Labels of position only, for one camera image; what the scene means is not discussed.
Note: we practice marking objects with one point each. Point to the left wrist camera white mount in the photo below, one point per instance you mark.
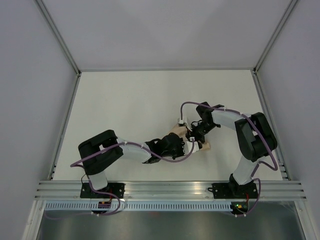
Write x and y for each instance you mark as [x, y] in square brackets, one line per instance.
[191, 146]

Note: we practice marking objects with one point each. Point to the peach cloth napkin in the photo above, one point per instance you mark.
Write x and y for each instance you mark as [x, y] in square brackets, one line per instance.
[181, 131]

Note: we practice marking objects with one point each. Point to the white slotted cable duct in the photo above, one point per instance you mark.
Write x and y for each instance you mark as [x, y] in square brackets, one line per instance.
[169, 206]

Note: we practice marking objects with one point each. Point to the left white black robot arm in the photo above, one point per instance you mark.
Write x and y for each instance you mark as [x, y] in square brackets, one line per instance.
[101, 151]

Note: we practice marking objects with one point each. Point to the aluminium frame left post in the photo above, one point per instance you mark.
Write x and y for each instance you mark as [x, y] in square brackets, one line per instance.
[57, 35]

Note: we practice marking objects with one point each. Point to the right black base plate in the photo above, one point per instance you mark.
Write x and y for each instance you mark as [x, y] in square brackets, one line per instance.
[233, 191]

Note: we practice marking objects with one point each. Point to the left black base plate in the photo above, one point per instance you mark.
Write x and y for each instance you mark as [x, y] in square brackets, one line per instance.
[112, 191]

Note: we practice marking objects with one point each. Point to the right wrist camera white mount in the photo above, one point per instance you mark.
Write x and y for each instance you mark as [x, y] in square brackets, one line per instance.
[184, 122]

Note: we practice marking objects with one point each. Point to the aluminium frame post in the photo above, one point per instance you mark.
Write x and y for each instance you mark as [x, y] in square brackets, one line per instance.
[275, 34]
[57, 35]

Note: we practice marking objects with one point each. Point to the aluminium frame right post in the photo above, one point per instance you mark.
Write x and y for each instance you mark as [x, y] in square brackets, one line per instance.
[275, 34]

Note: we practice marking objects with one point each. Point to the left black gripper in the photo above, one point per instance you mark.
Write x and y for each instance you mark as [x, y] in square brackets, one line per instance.
[181, 153]

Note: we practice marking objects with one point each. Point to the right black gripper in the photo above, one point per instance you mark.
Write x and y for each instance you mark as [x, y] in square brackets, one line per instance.
[193, 134]

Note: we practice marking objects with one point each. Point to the aluminium front rail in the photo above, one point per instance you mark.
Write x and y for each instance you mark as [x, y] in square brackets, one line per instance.
[277, 190]

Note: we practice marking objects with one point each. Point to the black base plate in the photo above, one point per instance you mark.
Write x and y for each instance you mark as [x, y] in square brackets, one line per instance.
[112, 191]
[233, 191]

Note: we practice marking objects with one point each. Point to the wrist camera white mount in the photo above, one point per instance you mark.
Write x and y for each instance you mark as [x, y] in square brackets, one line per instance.
[184, 122]
[191, 146]

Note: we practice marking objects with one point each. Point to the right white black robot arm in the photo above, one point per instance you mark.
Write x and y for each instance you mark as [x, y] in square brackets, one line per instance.
[256, 142]

